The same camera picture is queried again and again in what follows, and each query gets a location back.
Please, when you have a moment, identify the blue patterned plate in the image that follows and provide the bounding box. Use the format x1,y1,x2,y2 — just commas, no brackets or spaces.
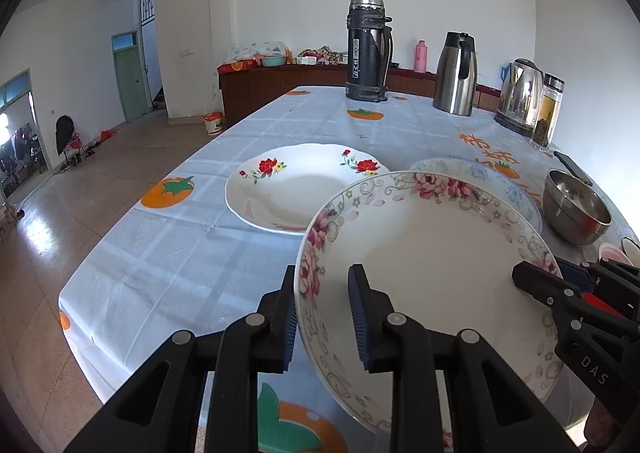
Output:
410,156,544,234

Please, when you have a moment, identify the glass tea bottle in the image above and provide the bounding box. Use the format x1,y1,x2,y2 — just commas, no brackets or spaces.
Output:
529,74,565,150

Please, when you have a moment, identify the dark wood sideboard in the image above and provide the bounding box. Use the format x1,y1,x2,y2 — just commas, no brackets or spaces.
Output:
217,60,504,130

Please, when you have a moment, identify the black smartphone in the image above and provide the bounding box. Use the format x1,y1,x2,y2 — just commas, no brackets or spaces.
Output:
553,150,593,186

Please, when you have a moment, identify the blue thermos jug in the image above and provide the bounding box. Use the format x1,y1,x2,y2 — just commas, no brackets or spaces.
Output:
500,64,510,82

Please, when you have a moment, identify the red flower white plate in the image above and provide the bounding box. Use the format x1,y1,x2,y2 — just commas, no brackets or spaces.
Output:
224,143,388,235

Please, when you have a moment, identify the teal basin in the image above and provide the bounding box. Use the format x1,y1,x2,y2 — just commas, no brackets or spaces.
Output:
260,53,288,67

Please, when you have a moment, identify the pink floral rimmed plate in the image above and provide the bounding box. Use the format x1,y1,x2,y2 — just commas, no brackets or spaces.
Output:
294,171,562,435

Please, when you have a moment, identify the cream enamel bowl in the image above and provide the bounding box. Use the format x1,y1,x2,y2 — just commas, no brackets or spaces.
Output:
622,237,640,268

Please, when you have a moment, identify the white orange bucket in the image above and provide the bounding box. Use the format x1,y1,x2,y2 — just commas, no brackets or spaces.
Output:
203,110,224,136

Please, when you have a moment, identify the steel carafe black handle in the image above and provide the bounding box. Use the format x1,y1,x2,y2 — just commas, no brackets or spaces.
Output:
433,31,477,116

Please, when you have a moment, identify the persimmon print tablecloth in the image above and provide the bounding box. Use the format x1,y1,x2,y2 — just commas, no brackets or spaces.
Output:
58,86,558,401

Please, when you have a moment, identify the stainless electric kettle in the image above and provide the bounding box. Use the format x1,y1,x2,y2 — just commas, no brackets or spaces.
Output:
495,58,544,138

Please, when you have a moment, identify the person's hand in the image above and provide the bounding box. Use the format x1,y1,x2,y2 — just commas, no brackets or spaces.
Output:
584,399,618,447

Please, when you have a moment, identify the stainless steel bowl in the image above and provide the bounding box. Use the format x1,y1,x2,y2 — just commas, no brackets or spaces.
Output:
542,169,612,246

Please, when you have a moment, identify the pink plastic bowl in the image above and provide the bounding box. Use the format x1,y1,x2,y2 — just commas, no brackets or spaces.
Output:
598,243,634,265

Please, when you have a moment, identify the green door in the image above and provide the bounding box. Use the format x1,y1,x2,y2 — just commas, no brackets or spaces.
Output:
112,31,151,122

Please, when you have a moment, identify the pink thermos bottle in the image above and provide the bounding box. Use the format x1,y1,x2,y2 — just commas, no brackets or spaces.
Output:
413,40,427,74

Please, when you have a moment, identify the chair with black jacket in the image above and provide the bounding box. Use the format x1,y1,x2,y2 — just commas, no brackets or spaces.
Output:
55,115,85,171

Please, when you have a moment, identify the dark grey large thermos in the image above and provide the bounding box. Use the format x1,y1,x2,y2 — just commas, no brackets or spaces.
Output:
346,0,394,103

